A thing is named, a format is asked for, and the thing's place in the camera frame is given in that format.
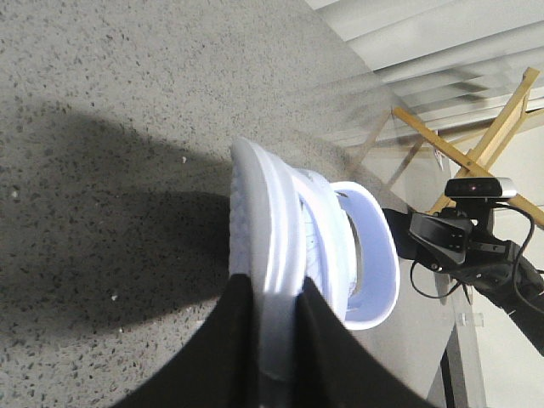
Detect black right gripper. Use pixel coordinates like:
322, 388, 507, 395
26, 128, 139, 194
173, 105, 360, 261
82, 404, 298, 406
383, 208, 514, 276

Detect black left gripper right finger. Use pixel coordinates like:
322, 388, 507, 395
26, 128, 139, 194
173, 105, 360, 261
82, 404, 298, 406
295, 278, 430, 407

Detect black camera cable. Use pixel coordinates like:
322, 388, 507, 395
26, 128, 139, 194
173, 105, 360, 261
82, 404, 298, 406
409, 201, 544, 303

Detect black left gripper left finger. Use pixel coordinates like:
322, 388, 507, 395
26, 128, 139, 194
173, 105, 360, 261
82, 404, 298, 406
115, 275, 253, 407

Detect light blue slipper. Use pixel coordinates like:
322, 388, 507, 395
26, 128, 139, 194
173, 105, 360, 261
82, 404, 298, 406
292, 169, 400, 331
229, 138, 305, 382

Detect wooden folding rack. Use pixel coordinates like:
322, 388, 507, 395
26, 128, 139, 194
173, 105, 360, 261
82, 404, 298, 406
348, 66, 544, 233

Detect grey webcam on stand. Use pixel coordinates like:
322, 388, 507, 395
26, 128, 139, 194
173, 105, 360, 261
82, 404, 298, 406
445, 177, 518, 232

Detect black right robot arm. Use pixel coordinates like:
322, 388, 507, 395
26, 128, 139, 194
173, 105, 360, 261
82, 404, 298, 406
294, 208, 543, 407

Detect white pleated curtain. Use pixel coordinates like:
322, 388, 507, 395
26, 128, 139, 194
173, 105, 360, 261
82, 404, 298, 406
309, 1, 543, 133

